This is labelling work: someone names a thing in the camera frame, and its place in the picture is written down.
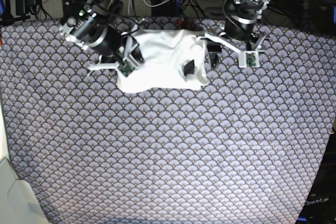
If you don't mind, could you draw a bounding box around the fan-patterned grey tablecloth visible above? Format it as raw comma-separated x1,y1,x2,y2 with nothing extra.
1,20,335,223

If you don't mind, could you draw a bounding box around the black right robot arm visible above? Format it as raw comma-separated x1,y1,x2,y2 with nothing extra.
59,0,145,77

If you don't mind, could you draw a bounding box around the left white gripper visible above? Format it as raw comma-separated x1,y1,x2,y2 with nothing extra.
183,32,266,76

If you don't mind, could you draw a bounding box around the white printed T-shirt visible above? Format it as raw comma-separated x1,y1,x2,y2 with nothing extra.
117,29,209,94

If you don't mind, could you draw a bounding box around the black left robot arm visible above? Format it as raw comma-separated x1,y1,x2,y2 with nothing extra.
196,0,270,68

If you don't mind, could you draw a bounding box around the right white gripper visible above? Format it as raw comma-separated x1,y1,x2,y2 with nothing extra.
87,18,145,77

